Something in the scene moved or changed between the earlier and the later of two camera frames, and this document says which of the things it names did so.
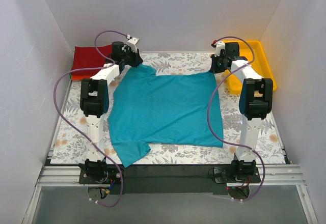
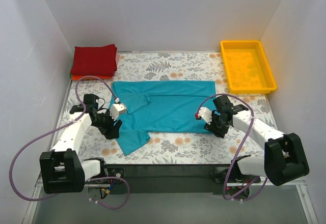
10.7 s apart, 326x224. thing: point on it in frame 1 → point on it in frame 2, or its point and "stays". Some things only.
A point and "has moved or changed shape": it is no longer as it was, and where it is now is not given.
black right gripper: [216, 66] → [214, 125]
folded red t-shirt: [89, 57] stays
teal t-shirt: [146, 108] has moved or changed shape
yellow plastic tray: [253, 51] stays
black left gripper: [135, 58] → [109, 126]
